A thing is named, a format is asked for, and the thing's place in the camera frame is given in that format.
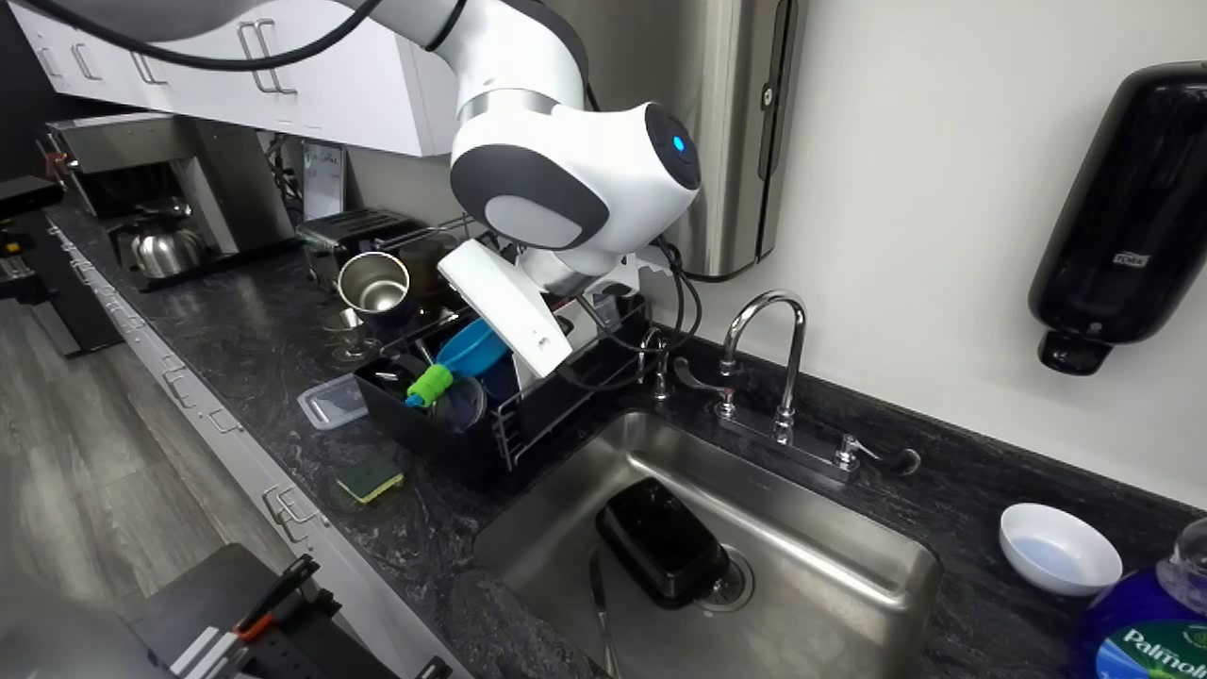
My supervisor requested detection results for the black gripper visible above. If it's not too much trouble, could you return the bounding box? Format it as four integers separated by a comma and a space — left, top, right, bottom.
539, 253, 644, 339

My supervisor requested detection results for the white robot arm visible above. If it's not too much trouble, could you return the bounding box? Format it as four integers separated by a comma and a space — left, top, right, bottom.
25, 0, 700, 280

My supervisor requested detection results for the chrome sink faucet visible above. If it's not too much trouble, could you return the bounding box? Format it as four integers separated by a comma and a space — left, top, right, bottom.
715, 292, 923, 483

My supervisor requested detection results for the black container in sink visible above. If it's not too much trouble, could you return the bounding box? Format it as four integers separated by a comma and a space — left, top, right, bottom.
597, 481, 729, 609

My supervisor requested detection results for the stainless steel sink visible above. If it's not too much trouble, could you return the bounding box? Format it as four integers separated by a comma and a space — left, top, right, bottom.
476, 413, 939, 679

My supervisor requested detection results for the black dish rack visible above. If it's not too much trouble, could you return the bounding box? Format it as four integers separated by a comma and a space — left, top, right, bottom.
354, 293, 644, 490

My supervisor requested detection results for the stainless paper towel dispenser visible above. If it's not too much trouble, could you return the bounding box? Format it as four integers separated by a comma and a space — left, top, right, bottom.
525, 0, 801, 283

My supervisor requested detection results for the clear plastic food container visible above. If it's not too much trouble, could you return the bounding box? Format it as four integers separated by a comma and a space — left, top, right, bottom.
297, 375, 367, 432

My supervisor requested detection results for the green yellow sponge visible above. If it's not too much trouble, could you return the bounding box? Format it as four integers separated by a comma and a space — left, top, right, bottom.
337, 462, 403, 507

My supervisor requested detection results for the steel kettle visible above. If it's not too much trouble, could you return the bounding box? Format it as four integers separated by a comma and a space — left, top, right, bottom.
109, 213, 210, 283

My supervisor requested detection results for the black tool tray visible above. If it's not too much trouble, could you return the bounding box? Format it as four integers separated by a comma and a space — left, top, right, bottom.
129, 544, 397, 679

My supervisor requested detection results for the small white bowl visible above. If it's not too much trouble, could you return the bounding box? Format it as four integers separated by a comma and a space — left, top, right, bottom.
1001, 502, 1125, 598

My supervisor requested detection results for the blue dish soap bottle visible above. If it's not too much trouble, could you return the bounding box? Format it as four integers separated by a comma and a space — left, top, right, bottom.
1067, 519, 1207, 679

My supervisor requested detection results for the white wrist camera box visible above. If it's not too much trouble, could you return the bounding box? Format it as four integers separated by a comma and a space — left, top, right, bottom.
439, 242, 573, 376

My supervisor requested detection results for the blue funnel green handle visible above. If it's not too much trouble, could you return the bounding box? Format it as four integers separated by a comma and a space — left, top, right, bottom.
403, 320, 504, 409

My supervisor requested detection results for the black wall soap dispenser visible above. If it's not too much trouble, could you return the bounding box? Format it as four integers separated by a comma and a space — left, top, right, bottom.
1030, 60, 1207, 376

